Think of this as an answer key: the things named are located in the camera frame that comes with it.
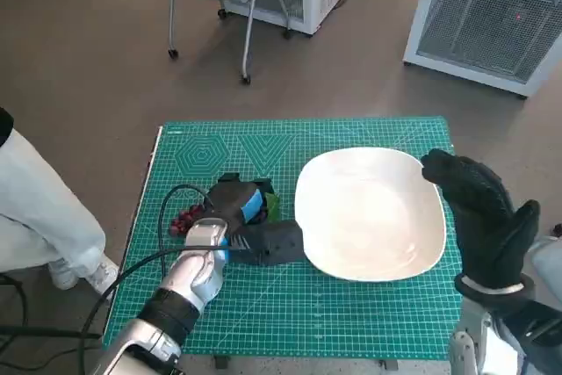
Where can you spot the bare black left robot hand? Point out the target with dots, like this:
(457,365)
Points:
(232,201)

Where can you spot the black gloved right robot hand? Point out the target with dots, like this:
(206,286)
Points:
(487,225)

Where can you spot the red toy grapes green leaf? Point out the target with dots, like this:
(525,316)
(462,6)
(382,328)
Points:
(184,219)

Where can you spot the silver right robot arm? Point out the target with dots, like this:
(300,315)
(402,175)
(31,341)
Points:
(492,298)

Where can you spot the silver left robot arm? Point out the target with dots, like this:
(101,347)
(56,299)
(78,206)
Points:
(197,274)

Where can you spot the white square plate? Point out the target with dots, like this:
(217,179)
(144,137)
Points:
(369,217)

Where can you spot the green cutting mat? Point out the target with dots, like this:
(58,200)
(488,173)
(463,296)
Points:
(285,305)

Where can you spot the person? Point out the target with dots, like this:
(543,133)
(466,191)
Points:
(35,199)

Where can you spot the large white mesh cabinet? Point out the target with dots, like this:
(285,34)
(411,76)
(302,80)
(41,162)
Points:
(483,28)

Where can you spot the black stand leg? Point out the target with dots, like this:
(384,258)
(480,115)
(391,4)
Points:
(44,332)

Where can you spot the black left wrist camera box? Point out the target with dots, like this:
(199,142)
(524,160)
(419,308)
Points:
(272,243)

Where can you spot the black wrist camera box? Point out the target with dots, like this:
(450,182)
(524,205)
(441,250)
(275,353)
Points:
(540,326)
(272,243)

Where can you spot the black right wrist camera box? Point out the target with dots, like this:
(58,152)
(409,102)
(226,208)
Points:
(540,326)

